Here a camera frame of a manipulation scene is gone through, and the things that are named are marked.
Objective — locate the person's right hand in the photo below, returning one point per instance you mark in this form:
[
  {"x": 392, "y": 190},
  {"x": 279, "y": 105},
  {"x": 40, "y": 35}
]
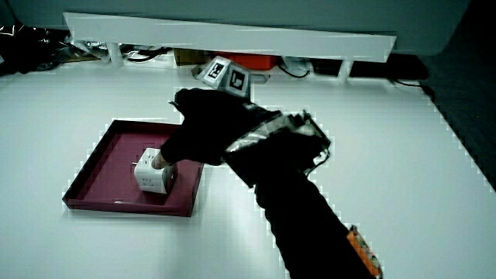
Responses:
[{"x": 209, "y": 124}]

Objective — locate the white cube socket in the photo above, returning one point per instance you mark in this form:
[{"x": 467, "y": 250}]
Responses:
[{"x": 149, "y": 180}]

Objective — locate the person's right forearm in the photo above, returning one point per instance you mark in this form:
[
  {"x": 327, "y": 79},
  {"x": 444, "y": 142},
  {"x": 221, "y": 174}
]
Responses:
[{"x": 294, "y": 209}]

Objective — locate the brown cardboard box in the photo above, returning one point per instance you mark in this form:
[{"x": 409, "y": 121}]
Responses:
[{"x": 190, "y": 57}]

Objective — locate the orange box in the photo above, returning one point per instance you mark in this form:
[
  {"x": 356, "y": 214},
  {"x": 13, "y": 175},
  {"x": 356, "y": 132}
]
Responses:
[{"x": 255, "y": 60}]

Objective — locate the white raised shelf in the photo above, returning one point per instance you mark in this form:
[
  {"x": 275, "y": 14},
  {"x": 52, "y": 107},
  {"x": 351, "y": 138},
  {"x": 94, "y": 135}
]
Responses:
[{"x": 232, "y": 38}]

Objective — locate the maroon square tray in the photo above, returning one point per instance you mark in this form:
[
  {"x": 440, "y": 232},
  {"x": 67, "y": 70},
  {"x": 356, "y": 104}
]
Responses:
[{"x": 108, "y": 174}]

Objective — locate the black plastic bag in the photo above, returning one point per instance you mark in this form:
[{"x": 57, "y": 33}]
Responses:
[{"x": 27, "y": 48}]

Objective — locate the orange patterned sleeve band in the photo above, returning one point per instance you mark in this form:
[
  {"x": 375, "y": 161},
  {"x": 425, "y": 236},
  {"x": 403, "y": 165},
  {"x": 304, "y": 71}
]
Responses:
[{"x": 364, "y": 252}]

